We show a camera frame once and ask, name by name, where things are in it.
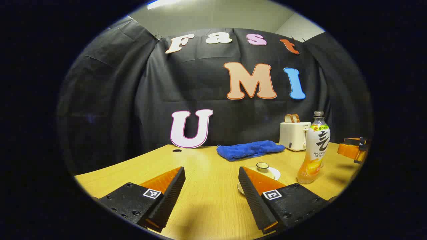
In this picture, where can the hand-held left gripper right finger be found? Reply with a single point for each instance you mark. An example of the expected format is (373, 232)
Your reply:
(253, 200)

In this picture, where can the white toaster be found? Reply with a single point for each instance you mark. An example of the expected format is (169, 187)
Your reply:
(292, 135)

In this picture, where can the toast bread slice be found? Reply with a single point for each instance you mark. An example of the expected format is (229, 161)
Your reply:
(296, 117)
(288, 118)

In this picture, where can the blue towel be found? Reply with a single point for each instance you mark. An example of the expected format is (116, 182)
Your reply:
(247, 150)

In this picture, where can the black backdrop cloth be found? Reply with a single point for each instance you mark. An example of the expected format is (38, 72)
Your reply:
(133, 100)

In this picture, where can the white ceramic saucer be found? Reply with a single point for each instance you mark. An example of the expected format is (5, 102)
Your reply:
(240, 188)

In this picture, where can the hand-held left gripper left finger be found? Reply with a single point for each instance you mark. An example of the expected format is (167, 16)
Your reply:
(170, 196)

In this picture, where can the white teacup lid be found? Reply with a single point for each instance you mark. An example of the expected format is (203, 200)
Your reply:
(262, 165)

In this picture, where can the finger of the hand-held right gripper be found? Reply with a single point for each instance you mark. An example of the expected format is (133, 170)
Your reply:
(357, 141)
(348, 150)

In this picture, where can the white ceramic teacup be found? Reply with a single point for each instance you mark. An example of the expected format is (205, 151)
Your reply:
(277, 174)

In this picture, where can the clear water bottle white label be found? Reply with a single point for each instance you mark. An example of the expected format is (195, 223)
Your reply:
(317, 143)

